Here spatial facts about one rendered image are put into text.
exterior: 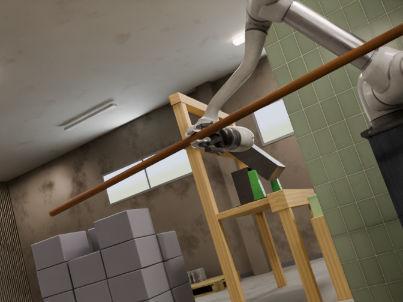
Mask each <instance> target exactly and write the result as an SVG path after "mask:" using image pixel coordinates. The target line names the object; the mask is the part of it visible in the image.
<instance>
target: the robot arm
mask: <svg viewBox="0 0 403 302"><path fill-rule="evenodd" d="M272 22H275V23H282V22H283V23H285V24H286V25H288V26H289V27H291V28H293V29H294V30H296V31H298V32H299V33H301V34H302V35H304V36H306V37H307V38H309V39H310V40H312V41H314V42H315V43H317V44H319V45H320V46H322V47H324V48H325V49H327V50H328V51H330V52H332V53H333V54H335V55H337V56H338V57H340V56H342V55H343V54H345V53H347V52H349V51H351V50H353V49H355V48H356V47H359V46H361V45H362V44H364V43H366V41H364V40H363V39H361V38H359V37H358V36H356V35H355V34H352V33H351V32H349V31H348V30H346V29H344V28H343V27H341V26H339V25H338V24H336V23H335V22H333V21H331V20H329V19H328V18H326V17H324V16H323V15H321V14H320V13H318V12H316V11H315V10H313V9H312V8H309V7H308V6H306V5H305V4H303V3H301V2H300V1H298V0H246V22H245V54H244V58H243V61H242V63H241V65H240V66H239V68H238V69H237V70H236V71H235V72H234V74H233V75H232V76H231V77H230V78H229V79H228V80H227V81H226V83H225V84H224V85H223V86H222V88H221V89H220V90H219V91H218V92H217V93H216V94H215V96H214V97H213V98H212V99H211V101H210V103H209V104H208V106H207V108H206V111H205V113H204V116H203V117H202V118H201V119H199V120H198V122H197V123H196V124H195V125H192V126H190V127H189V128H188V129H187V131H186V133H185V138H187V137H189V136H191V135H193V134H195V133H196V132H199V131H201V130H202V129H204V128H206V127H208V126H210V125H211V124H213V123H215V122H217V121H219V120H218V113H219V111H220V109H221V107H222V106H223V104H224V103H225V102H226V101H227V100H228V99H229V98H230V97H231V96H232V95H233V94H234V93H235V92H236V91H237V90H238V89H239V88H240V87H241V85H242V84H243V83H244V82H245V81H246V80H247V79H248V77H249V76H250V75H251V74H252V72H253V71H254V70H255V68H256V66H257V64H258V62H259V59H260V56H261V53H262V51H263V47H264V45H265V42H266V40H267V36H268V33H269V30H270V26H271V25H272ZM349 64H351V65H353V66H354V67H356V68H358V69H359V70H361V71H362V73H361V74H360V76H359V78H358V82H357V90H358V94H359V98H360V100H361V103H362V106H363V109H364V111H365V113H366V115H367V117H368V119H369V121H370V124H371V126H370V127H369V128H368V129H367V130H365V131H363V132H361V133H360V135H361V137H363V138H364V136H366V135H369V134H372V133H375V132H377V131H381V130H382V129H386V128H388V127H391V126H394V125H397V124H399V123H402V122H403V51H401V50H397V49H393V48H391V47H380V48H379V49H375V50H373V51H371V52H370V53H368V54H366V55H364V56H362V57H360V58H358V59H356V60H354V61H352V62H350V63H349ZM190 144H191V146H192V147H194V148H196V149H199V150H204V151H205V152H209V153H216V154H217V155H221V154H223V153H224V151H228V152H244V151H246V150H248V149H250V148H251V147H252V146H253V144H254V135H253V133H252V132H251V131H250V130H249V129H247V128H244V127H240V126H227V127H225V128H223V129H221V130H219V131H217V132H215V133H214V134H212V135H210V136H208V137H206V138H204V139H202V140H195V141H193V142H192V143H190Z"/></svg>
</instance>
